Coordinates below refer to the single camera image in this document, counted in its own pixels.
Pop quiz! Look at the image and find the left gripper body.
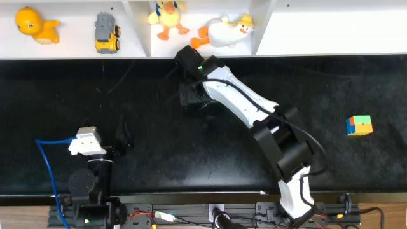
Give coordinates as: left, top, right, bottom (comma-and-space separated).
101, 144, 128, 158

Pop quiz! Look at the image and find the grey and yellow toy truck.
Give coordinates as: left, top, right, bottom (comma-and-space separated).
93, 12, 122, 55

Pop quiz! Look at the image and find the yellow rubber duck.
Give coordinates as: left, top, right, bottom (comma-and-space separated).
14, 6, 61, 45

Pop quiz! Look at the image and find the many-coloured puzzle cube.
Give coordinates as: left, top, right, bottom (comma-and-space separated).
345, 114, 374, 137

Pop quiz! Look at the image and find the white plush duck yellow hat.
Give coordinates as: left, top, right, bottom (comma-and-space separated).
190, 13, 256, 50

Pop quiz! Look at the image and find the white shelf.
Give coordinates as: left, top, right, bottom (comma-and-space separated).
0, 0, 407, 60

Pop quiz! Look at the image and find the blue cable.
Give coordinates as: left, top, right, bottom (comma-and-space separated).
34, 136, 79, 229

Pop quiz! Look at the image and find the mounting rail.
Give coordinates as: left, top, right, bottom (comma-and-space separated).
47, 192, 385, 229

